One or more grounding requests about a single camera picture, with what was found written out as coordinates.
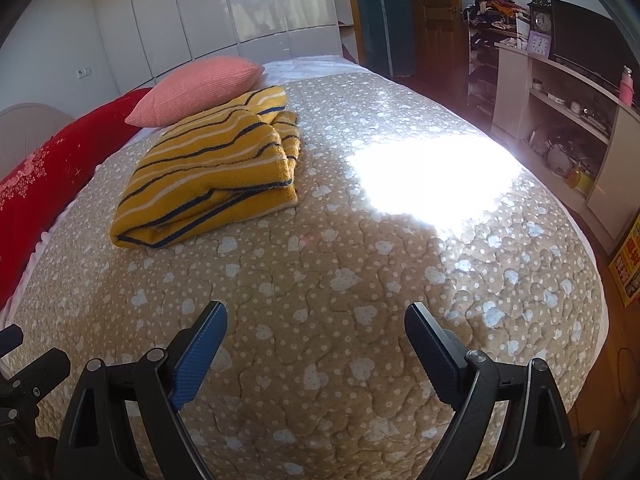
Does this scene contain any yellow striped knit sweater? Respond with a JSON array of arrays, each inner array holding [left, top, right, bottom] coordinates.
[[110, 86, 300, 249]]

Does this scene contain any pile of clothes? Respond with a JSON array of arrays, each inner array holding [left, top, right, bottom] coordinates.
[[462, 0, 529, 29]]

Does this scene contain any yellow red poster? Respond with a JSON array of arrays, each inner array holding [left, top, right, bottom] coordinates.
[[608, 216, 640, 307]]

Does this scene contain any red embroidered long pillow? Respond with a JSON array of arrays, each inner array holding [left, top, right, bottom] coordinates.
[[1, 88, 150, 304]]

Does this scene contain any yellow jar on shelf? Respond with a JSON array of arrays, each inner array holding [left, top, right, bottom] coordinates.
[[565, 166, 594, 196]]

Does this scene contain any beige heart-patterned quilt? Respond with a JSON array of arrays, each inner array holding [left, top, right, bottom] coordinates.
[[3, 73, 608, 479]]

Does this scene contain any white bed headboard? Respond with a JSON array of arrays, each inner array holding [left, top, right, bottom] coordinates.
[[0, 103, 74, 179]]

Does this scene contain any pink square pillow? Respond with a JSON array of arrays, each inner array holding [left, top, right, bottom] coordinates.
[[125, 56, 264, 128]]

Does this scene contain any white shelving unit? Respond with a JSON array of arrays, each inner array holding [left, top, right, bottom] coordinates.
[[468, 44, 639, 254]]

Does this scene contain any pink bottle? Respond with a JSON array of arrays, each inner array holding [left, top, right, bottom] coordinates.
[[618, 66, 634, 106]]

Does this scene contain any white glossy wardrobe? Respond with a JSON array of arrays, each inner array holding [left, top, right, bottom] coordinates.
[[94, 0, 348, 93]]

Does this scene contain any brown wooden door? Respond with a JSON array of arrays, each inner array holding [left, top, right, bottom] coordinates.
[[411, 0, 468, 104]]

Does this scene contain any purple square alarm clock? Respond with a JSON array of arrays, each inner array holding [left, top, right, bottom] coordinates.
[[526, 30, 552, 58]]

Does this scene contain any black television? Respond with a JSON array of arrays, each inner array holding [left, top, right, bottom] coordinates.
[[551, 0, 638, 86]]

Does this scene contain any dark ornate mantel clock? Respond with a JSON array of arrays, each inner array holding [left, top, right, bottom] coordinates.
[[528, 0, 553, 35]]

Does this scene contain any wall power socket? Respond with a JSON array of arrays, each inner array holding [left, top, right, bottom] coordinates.
[[76, 67, 92, 79]]

